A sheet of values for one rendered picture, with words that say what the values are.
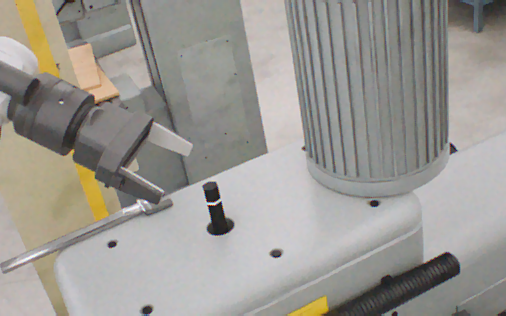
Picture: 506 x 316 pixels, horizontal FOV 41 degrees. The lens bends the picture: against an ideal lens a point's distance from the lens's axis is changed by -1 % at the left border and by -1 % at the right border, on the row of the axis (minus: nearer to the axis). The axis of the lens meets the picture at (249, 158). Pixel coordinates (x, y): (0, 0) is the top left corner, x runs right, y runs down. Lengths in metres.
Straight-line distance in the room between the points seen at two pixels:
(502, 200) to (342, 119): 0.36
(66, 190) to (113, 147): 1.98
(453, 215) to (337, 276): 0.28
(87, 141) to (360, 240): 0.36
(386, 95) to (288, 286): 0.26
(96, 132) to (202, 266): 0.21
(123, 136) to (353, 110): 0.28
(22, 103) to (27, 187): 1.92
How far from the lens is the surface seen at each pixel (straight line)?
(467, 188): 1.14
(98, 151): 0.85
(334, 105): 0.84
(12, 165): 2.72
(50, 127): 0.86
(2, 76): 0.86
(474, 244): 1.06
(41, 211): 2.84
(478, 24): 5.83
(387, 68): 0.81
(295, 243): 0.85
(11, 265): 0.96
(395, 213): 0.89
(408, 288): 0.91
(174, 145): 0.91
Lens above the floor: 2.45
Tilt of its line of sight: 33 degrees down
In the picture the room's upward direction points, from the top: 11 degrees counter-clockwise
